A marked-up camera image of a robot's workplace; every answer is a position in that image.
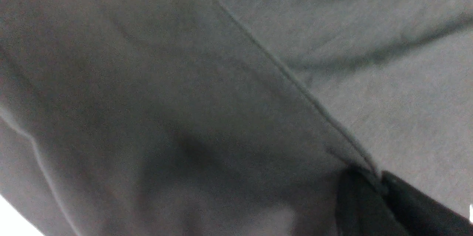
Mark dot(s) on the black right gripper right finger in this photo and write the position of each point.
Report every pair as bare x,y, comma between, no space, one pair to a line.
420,214

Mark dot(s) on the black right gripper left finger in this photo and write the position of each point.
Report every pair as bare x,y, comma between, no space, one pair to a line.
361,209

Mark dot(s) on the dark gray long-sleeved shirt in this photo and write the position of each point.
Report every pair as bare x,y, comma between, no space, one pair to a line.
224,117

